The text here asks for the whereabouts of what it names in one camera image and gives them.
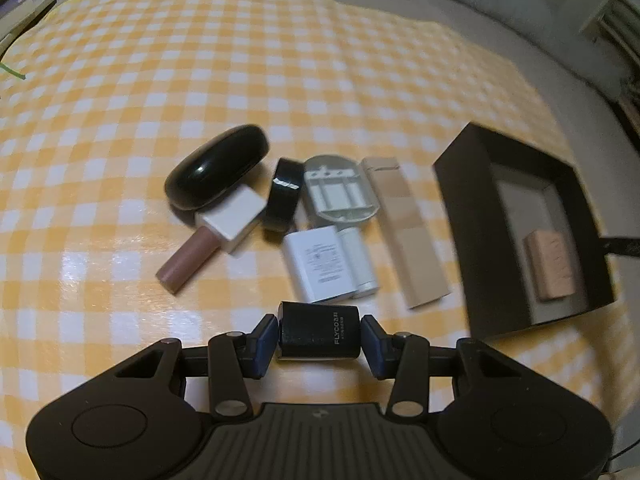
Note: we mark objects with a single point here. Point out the glossy black oval case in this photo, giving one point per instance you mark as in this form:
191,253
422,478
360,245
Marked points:
215,167

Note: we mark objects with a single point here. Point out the long beige wooden block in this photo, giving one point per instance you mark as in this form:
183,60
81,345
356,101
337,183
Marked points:
420,275

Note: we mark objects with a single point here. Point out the window frame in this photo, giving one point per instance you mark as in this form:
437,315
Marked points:
617,21

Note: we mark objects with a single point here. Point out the carved wooden coaster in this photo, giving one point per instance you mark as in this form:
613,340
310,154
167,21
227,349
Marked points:
550,267

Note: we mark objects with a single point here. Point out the white cylindrical tube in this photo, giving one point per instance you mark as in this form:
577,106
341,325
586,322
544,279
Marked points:
359,261

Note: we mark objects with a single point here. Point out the pink tube white cap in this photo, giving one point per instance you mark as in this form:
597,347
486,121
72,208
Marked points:
221,226

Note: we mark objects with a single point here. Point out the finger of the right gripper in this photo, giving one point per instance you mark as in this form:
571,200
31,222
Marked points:
621,246

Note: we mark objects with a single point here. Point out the black round tin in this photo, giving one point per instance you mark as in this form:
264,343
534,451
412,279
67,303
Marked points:
285,191

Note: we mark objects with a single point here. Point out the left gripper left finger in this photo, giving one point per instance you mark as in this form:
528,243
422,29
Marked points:
234,357

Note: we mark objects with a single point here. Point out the yellow checkered cloth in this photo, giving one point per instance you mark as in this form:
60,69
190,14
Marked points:
103,97

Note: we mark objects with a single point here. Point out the black cardboard box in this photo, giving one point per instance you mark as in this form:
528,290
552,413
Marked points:
497,191

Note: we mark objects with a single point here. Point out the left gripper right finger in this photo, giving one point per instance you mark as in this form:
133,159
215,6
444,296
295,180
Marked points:
404,360

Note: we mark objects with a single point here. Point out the white USB charger cube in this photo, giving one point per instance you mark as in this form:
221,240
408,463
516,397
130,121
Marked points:
317,265

